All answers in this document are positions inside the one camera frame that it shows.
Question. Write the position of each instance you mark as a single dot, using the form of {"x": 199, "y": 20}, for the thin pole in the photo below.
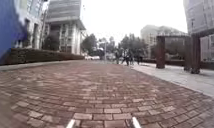
{"x": 105, "y": 50}

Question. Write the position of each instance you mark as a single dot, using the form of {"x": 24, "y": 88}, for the group of people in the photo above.
{"x": 128, "y": 57}

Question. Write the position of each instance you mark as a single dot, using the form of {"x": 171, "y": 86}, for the tree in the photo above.
{"x": 89, "y": 43}

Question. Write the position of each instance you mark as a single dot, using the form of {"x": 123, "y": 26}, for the red brick path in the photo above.
{"x": 95, "y": 90}

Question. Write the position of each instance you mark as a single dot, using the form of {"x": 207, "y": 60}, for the cluster of trees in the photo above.
{"x": 133, "y": 45}

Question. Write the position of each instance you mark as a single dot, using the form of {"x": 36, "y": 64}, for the brown pillared shelter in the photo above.
{"x": 160, "y": 53}

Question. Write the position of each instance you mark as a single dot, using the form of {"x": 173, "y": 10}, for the pale building with columns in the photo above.
{"x": 65, "y": 20}

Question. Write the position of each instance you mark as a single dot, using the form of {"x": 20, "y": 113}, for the pale building behind trees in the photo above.
{"x": 161, "y": 31}

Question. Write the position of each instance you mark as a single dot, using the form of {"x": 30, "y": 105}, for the robot's own part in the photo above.
{"x": 136, "y": 122}
{"x": 70, "y": 124}

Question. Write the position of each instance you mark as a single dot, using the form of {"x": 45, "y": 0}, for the dark trimmed hedge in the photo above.
{"x": 41, "y": 55}

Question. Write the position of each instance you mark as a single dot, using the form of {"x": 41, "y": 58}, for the low dark hedge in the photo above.
{"x": 176, "y": 62}

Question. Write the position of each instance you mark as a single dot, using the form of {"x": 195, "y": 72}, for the pale stone kerb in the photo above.
{"x": 28, "y": 65}

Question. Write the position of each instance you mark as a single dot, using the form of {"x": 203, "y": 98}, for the grey paved walkway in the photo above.
{"x": 191, "y": 80}

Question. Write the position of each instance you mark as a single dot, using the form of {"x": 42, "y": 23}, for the blue board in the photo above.
{"x": 6, "y": 26}

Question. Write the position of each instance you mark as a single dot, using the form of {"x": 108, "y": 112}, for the grey glass-fronted building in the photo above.
{"x": 203, "y": 15}

